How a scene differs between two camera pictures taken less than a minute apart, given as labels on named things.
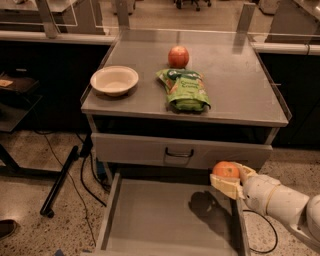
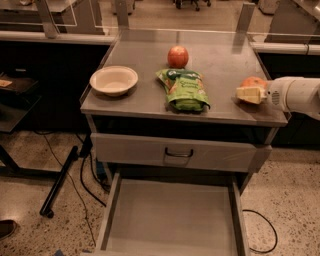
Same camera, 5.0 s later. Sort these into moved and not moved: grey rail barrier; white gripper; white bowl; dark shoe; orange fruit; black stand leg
Moved: orange fruit; white gripper
Not moved: white bowl; black stand leg; dark shoe; grey rail barrier
